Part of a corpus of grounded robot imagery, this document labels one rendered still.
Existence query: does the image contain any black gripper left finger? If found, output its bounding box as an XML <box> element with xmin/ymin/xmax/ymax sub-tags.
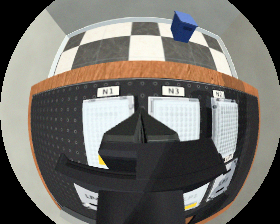
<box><xmin>101</xmin><ymin>108</ymin><xmax>141</xmax><ymax>143</ymax></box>

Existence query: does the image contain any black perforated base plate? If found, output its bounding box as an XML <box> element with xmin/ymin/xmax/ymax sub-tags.
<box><xmin>30</xmin><ymin>78</ymin><xmax>259</xmax><ymax>224</ymax></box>

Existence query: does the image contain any white control panel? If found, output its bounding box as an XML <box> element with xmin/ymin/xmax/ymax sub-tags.
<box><xmin>50</xmin><ymin>192</ymin><xmax>96</xmax><ymax>224</ymax></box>

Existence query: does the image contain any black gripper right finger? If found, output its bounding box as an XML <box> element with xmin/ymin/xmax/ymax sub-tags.
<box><xmin>141</xmin><ymin>107</ymin><xmax>180</xmax><ymax>143</ymax></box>

